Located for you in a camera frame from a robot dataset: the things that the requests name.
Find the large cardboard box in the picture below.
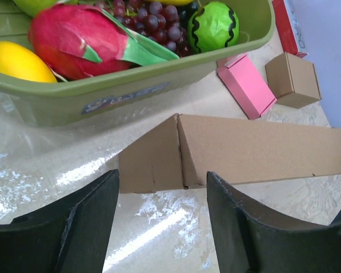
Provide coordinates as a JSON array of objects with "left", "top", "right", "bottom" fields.
[{"left": 118, "top": 114, "right": 341, "bottom": 193}]

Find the red white toothpaste box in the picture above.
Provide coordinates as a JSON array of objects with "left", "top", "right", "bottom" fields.
[{"left": 272, "top": 0, "right": 308, "bottom": 58}]

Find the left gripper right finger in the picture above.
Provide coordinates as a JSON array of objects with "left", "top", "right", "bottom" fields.
[{"left": 206, "top": 172, "right": 341, "bottom": 273}]

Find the small brown cardboard box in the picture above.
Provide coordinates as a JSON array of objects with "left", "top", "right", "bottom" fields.
[{"left": 265, "top": 52, "right": 322, "bottom": 109}]

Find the green pear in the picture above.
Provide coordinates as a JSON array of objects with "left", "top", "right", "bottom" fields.
[{"left": 14, "top": 0, "right": 81, "bottom": 19}]

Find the pink rectangular block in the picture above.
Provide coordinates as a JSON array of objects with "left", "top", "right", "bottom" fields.
[{"left": 217, "top": 53, "right": 277, "bottom": 120}]

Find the dark grape bunch lower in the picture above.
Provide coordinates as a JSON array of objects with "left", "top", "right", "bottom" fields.
[{"left": 95, "top": 1, "right": 199, "bottom": 57}]

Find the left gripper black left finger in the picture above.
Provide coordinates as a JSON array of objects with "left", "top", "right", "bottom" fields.
[{"left": 0, "top": 169, "right": 119, "bottom": 272}]

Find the green plastic bin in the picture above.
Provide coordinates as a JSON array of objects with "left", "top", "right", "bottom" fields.
[{"left": 0, "top": 1, "right": 275, "bottom": 127}]

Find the small orange fruit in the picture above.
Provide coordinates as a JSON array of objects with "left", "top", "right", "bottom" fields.
[{"left": 0, "top": 41, "right": 57, "bottom": 83}]

